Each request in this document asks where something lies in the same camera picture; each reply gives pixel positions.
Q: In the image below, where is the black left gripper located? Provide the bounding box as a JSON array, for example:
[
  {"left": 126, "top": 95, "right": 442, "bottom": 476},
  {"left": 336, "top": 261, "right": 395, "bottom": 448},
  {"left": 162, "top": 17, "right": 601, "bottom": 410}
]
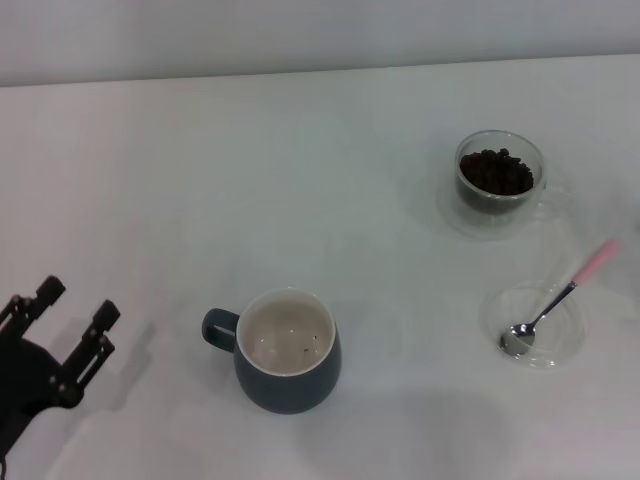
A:
[{"left": 0, "top": 274, "right": 122, "bottom": 451}]

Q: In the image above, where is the dark blue ceramic mug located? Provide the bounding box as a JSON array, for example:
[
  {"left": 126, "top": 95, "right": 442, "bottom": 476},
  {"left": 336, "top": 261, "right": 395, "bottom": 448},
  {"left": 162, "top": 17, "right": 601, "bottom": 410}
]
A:
[{"left": 201, "top": 287, "right": 344, "bottom": 415}]

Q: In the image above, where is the pink-handled metal spoon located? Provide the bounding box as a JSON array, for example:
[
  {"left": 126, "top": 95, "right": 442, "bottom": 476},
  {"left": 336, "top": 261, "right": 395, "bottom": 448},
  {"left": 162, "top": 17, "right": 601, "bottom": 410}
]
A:
[{"left": 498, "top": 238, "right": 623, "bottom": 357}]

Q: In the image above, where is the clear double-walled glass cup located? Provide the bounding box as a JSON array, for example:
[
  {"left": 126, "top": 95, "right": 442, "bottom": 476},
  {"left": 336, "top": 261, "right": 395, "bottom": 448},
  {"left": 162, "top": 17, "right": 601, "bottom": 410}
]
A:
[{"left": 453, "top": 129, "right": 576, "bottom": 226}]

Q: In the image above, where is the clear glass saucer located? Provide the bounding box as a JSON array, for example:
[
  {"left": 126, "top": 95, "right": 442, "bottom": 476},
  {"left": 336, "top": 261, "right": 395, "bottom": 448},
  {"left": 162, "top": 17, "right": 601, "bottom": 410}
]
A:
[{"left": 437, "top": 164, "right": 576, "bottom": 241}]

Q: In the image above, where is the small clear glass dish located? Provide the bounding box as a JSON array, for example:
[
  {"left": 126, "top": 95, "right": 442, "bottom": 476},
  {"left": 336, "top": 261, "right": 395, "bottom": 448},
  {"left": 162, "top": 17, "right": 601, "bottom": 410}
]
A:
[{"left": 479, "top": 277, "right": 587, "bottom": 371}]

